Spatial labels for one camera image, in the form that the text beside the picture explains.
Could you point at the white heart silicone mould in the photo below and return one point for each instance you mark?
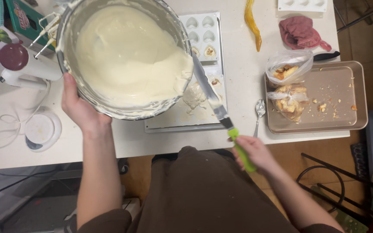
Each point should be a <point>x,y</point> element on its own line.
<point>204,35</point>

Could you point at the rectangular metal baking tray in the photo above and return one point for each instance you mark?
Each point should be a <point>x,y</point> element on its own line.
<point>335,100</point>

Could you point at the yellow piping bag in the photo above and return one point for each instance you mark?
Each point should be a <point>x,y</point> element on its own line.
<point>253,24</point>

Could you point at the white hand mixer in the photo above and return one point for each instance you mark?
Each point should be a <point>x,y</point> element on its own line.
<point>27,66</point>

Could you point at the white kitchen scale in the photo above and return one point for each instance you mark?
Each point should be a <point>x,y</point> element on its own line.
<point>42,129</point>

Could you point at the person's left hand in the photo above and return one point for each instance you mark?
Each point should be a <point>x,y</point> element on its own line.
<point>79,108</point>

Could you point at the person's right hand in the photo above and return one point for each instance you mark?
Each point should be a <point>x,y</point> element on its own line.
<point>254,153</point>

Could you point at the person's brown apron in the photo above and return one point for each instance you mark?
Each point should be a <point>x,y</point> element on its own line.
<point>206,194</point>

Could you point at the flat metal tray under mould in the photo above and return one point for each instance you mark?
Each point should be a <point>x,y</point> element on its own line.
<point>186,126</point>

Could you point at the steel mixing bowl with batter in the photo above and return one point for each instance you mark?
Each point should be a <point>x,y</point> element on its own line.
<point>125,58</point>

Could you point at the person's right fingers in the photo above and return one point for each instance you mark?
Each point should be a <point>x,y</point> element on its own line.
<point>240,152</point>

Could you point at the plastic bag of cake pieces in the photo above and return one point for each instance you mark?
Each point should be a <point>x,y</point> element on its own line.
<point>287,69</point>
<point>290,100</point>

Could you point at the metal spoon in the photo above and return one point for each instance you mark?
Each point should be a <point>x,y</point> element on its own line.
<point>259,115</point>

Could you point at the red cloth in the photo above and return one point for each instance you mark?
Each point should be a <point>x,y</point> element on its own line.
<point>299,32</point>

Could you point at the black metal stool frame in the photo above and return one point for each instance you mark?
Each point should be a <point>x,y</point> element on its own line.
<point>335,187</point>

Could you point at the green carton box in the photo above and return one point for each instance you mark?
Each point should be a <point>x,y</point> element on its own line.
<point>27,21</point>

